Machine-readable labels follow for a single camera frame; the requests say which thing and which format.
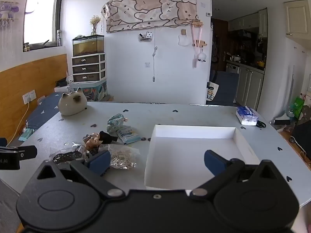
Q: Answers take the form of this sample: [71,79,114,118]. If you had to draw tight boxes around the window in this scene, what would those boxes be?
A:
[23,0,62,52]

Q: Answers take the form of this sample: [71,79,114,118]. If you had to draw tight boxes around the light blue patterned pouch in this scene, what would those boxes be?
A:
[107,114,128,133]

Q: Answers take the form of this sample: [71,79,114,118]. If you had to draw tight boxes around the cat shaped ceramic figurine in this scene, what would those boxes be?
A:
[58,88,87,116]

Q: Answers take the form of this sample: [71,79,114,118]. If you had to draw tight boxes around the blue tissue pack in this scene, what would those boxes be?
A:
[236,106,258,126]

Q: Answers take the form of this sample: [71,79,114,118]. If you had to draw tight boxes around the bear pattern hanging cloth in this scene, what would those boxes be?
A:
[102,0,199,33]

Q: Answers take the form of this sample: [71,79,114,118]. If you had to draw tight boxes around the white hanging cord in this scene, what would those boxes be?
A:
[151,27,158,83]

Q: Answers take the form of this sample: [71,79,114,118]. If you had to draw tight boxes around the bag of dark cord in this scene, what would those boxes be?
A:
[50,144,86,164]

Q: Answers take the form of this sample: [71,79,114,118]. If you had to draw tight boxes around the white shallow tray box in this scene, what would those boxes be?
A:
[144,125,260,190]

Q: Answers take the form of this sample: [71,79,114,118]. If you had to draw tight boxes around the upper white cupboard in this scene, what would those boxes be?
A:
[284,0,310,40]

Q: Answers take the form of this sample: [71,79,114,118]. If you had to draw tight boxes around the white tote bag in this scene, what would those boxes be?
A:
[207,82,219,102]

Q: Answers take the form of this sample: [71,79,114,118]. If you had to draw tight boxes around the dried flower vase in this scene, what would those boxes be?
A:
[90,15,101,35]

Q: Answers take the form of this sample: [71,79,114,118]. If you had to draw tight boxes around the bag of cream cords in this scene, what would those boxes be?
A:
[99,144,140,170]

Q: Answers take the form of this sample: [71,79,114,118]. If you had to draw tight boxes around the white wall socket pair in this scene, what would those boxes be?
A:
[22,90,36,105]

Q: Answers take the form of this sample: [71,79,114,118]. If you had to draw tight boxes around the kitchen lower cabinets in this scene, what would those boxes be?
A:
[226,61,264,110]

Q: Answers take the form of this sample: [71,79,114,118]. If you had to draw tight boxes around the green shopping bag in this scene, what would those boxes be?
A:
[292,97,304,119]

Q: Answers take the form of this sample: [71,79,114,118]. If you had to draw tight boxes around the blue white wipes packet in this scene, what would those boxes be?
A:
[116,126,141,145]

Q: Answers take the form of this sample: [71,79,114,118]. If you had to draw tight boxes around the patterned storage box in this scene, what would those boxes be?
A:
[74,79,108,102]

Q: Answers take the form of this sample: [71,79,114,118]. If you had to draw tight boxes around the glass fish tank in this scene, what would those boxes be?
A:
[72,35,104,57]

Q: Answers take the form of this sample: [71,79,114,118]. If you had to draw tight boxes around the grey three drawer cabinet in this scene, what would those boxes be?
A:
[72,53,107,83]

